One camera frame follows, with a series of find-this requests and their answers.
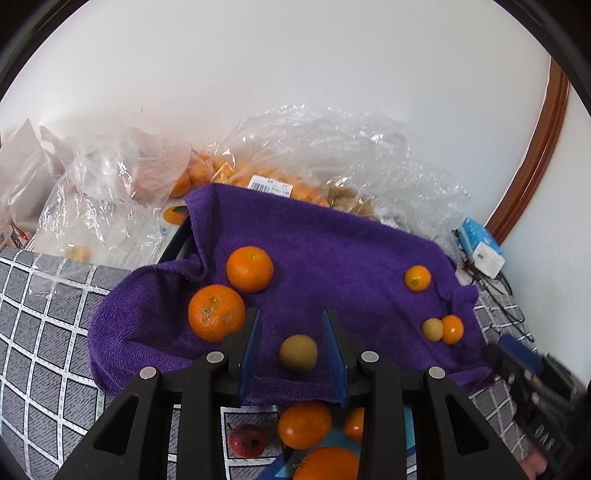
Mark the brown longan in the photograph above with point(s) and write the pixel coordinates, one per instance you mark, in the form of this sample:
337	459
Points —
431	329
298	353

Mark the pile of bagged longans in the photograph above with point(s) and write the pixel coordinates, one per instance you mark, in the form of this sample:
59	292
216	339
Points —
351	203

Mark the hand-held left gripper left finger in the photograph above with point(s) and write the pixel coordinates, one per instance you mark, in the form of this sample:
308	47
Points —
249	350

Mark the small red fruit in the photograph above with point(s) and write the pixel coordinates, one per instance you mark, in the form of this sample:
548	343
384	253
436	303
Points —
248	441

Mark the white bag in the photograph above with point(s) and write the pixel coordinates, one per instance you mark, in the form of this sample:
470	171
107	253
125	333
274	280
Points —
23	161

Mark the white box with orange print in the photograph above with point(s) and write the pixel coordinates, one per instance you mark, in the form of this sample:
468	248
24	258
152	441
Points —
173	215

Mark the black tray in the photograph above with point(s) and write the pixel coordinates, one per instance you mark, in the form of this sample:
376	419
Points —
178	242

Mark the small orange kumquat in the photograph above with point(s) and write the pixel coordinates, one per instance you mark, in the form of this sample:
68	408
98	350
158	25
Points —
453	329
418	278

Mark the person's right hand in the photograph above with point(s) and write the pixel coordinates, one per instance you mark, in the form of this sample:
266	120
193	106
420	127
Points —
533	464

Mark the large clear plastic bag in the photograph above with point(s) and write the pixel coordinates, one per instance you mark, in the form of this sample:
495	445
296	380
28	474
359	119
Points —
369	152

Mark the brown wooden door frame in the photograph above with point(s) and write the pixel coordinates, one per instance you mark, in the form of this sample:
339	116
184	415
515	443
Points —
540	152

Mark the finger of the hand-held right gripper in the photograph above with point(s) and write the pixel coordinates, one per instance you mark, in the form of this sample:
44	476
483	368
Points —
524	353
508	369

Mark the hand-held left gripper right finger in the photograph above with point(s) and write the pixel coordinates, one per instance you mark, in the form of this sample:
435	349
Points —
333	355

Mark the pile of bagged mandarins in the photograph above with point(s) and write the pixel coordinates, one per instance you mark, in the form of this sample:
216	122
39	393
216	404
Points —
194	173

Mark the small clear plastic bag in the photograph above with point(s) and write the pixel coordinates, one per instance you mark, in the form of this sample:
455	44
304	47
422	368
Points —
101	184

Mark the purple towel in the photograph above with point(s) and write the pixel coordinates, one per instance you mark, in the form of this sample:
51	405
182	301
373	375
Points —
332	258

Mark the orange mandarin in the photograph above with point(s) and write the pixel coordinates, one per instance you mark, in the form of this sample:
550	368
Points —
353	424
249	269
216	312
325	464
304	424

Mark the white and blue box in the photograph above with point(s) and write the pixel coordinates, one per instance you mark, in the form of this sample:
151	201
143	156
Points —
482	249

